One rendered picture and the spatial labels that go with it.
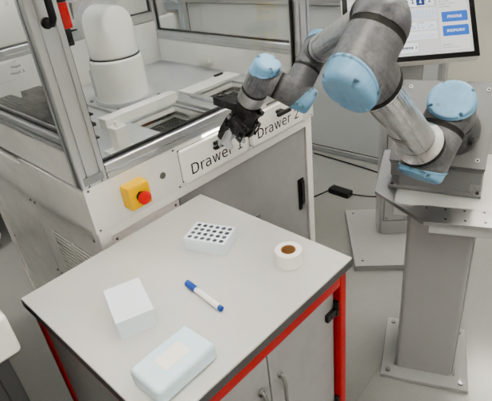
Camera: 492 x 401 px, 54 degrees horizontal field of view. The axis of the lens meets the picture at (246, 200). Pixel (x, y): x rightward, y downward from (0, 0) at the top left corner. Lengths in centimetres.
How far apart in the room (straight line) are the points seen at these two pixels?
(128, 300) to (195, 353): 23
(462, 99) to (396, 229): 137
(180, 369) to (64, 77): 73
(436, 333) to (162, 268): 101
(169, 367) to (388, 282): 154
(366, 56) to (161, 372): 70
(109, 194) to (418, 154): 82
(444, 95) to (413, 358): 102
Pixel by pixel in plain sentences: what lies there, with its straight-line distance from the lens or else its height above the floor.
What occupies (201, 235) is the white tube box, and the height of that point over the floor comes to 80.
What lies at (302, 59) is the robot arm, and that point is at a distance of 134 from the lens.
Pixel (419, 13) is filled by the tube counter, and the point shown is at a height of 111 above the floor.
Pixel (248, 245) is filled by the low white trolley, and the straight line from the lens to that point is 131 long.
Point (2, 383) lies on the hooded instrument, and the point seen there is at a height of 69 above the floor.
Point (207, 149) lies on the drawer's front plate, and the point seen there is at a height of 90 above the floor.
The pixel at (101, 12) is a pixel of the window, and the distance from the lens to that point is 133.
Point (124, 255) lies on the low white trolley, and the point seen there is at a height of 76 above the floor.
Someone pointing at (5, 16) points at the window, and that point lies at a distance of 138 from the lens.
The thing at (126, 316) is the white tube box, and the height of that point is 81.
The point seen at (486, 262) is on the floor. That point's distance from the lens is 256.
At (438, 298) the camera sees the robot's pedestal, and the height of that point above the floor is 38.
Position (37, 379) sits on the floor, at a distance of 225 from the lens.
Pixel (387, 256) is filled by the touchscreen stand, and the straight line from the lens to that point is 245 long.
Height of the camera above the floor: 153
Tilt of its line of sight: 31 degrees down
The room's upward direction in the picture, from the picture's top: 7 degrees counter-clockwise
